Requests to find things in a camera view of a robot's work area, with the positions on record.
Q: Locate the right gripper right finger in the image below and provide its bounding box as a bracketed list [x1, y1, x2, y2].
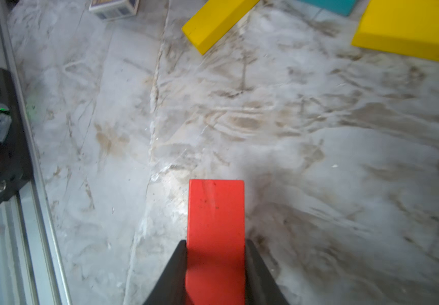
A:
[245, 240, 288, 305]

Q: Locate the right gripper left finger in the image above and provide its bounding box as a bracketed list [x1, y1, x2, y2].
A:
[143, 240, 187, 305]

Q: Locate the red block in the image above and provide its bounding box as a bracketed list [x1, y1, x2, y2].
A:
[185, 179, 246, 304]

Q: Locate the long yellow block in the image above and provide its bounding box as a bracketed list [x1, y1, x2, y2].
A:
[182, 0, 259, 55]

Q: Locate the colourful card box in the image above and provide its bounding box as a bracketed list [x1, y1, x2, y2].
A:
[89, 0, 139, 21]

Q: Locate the teal short block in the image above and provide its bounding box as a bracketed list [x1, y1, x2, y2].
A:
[301, 0, 357, 17]

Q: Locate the aluminium rail frame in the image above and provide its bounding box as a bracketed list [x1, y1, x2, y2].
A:
[0, 1, 71, 304]

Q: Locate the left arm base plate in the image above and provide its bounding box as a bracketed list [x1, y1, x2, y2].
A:
[0, 68, 33, 204]

